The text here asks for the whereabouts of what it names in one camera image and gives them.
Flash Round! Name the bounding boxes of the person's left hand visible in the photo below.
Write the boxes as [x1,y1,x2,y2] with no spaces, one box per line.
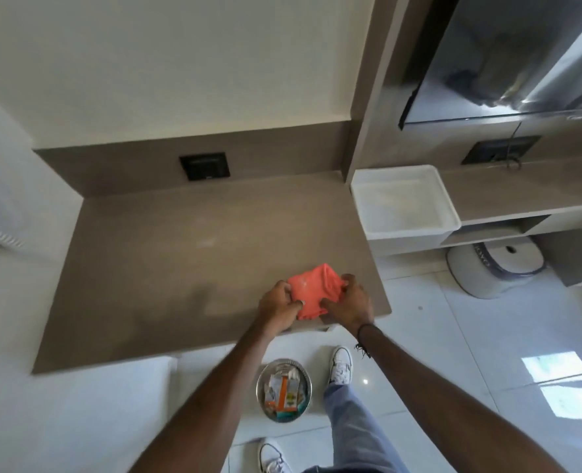
[256,281,305,332]

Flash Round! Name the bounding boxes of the person's right hand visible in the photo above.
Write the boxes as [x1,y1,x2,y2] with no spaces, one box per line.
[319,274,375,332]

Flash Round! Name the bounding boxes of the orange cloth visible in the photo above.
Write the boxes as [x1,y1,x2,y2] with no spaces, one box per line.
[287,263,349,321]

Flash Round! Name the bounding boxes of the person's right forearm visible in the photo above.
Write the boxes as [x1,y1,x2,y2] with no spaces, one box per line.
[357,324,570,473]

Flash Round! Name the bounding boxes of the person's left forearm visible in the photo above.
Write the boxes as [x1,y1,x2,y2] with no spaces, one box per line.
[128,322,284,473]

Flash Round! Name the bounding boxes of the person's right white sneaker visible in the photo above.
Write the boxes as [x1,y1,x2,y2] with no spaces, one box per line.
[328,346,354,386]

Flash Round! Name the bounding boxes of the person's white sneaker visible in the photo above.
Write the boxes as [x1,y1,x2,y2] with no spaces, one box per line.
[258,438,292,473]
[328,346,354,386]

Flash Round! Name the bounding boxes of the round metal waste bin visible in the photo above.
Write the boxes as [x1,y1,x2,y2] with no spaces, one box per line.
[256,359,313,423]

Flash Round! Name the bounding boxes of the orange carton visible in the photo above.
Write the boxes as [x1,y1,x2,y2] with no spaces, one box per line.
[276,374,297,413]

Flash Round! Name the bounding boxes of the white plastic tub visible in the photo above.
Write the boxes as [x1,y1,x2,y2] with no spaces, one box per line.
[351,165,462,242]

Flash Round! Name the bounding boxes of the person's blue jeans leg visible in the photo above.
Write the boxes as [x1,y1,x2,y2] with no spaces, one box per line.
[303,382,410,473]

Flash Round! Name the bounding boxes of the person's left white sneaker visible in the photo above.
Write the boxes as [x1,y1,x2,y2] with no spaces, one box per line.
[258,438,292,473]

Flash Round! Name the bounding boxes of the white robot vacuum dock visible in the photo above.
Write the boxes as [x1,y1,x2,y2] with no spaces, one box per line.
[446,243,548,300]

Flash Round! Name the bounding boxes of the black socket plate with plug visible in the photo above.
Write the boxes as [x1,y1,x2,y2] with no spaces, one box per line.
[461,136,542,166]

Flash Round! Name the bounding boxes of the black television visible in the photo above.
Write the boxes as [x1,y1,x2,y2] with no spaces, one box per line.
[398,0,582,131]

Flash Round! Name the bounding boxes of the black wrist bracelet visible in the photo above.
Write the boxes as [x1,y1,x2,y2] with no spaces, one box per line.
[354,323,383,359]

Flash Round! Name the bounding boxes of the black wall socket plate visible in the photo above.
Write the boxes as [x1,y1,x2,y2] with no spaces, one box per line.
[179,152,231,182]

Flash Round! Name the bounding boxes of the black power cable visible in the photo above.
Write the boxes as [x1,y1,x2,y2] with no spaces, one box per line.
[503,122,523,171]

